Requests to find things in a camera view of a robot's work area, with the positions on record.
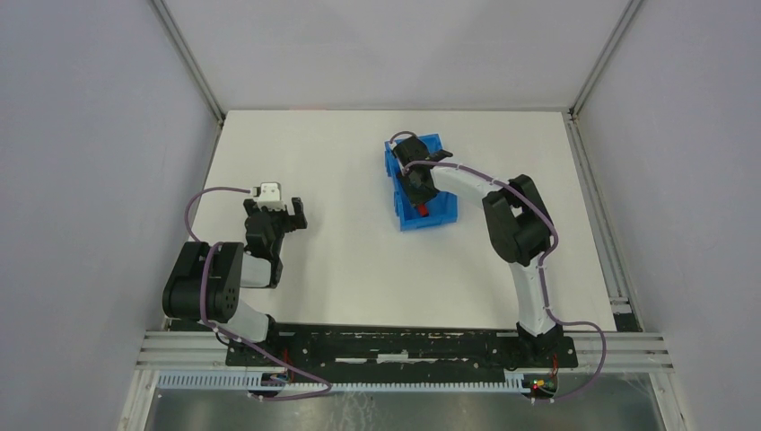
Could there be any aluminium front frame rail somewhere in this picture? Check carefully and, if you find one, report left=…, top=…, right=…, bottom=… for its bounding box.
left=136, top=331, right=675, bottom=374

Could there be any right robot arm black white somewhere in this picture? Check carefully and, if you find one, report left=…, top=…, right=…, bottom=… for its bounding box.
left=384, top=131, right=563, bottom=357

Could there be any blue plastic storage bin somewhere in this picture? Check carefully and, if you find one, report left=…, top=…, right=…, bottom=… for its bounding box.
left=384, top=131, right=459, bottom=232

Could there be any left rear aluminium post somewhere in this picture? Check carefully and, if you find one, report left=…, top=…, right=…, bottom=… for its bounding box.
left=147, top=0, right=226, bottom=128

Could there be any white slotted cable duct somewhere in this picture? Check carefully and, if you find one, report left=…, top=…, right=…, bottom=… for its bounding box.
left=157, top=371, right=529, bottom=394

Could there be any right side aluminium rail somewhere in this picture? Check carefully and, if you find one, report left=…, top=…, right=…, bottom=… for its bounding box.
left=563, top=110, right=643, bottom=332

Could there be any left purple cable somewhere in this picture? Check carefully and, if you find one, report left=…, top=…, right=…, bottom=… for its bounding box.
left=184, top=186, right=333, bottom=402

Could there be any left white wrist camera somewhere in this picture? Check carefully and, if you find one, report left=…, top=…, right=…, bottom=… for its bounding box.
left=251, top=181, right=286, bottom=211

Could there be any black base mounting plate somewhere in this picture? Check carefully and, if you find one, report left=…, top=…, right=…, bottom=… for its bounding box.
left=226, top=323, right=578, bottom=384

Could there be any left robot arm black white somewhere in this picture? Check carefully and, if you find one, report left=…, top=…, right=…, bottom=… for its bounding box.
left=162, top=197, right=308, bottom=343

